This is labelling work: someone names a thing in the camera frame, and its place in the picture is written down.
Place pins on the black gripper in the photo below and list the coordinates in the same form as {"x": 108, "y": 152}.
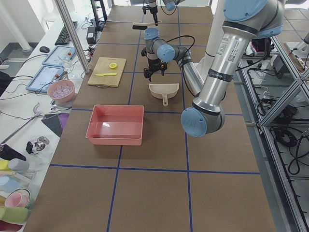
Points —
{"x": 153, "y": 64}
{"x": 152, "y": 9}

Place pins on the beige hand brush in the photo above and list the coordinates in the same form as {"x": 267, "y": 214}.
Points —
{"x": 144, "y": 26}

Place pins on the beige plastic dustpan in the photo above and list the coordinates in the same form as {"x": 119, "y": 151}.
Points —
{"x": 164, "y": 91}

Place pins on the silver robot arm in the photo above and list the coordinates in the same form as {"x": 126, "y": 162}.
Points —
{"x": 235, "y": 24}
{"x": 170, "y": 5}

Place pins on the pink plastic bin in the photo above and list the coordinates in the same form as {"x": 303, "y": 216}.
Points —
{"x": 116, "y": 125}

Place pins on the yellow lemon slices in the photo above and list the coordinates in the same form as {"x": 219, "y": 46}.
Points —
{"x": 113, "y": 65}

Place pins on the yellow plastic knife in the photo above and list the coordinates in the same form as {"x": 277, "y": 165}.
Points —
{"x": 106, "y": 74}

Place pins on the wooden cutting board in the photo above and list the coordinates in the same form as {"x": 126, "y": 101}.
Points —
{"x": 102, "y": 66}

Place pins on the pink bowl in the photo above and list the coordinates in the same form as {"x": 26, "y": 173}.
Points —
{"x": 62, "y": 91}

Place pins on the black keyboard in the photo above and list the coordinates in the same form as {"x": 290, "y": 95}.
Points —
{"x": 63, "y": 37}

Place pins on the upper blue teach pendant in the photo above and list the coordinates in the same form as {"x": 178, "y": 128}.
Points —
{"x": 58, "y": 55}

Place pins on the blue teach pendant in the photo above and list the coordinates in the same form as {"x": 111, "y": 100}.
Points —
{"x": 58, "y": 55}
{"x": 42, "y": 80}

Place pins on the lower blue teach pendant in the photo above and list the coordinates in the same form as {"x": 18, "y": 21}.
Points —
{"x": 42, "y": 80}

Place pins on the black computer mouse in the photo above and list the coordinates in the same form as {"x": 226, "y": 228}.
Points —
{"x": 44, "y": 49}

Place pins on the metal tongs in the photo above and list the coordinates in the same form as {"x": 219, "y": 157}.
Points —
{"x": 36, "y": 114}

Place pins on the grey cup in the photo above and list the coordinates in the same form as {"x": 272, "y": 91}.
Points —
{"x": 20, "y": 166}

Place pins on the pink cup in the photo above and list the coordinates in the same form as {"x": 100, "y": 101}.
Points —
{"x": 17, "y": 199}

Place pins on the green cup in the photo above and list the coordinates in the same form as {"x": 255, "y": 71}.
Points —
{"x": 14, "y": 215}

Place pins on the aluminium frame post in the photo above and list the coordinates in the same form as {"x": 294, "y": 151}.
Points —
{"x": 67, "y": 21}

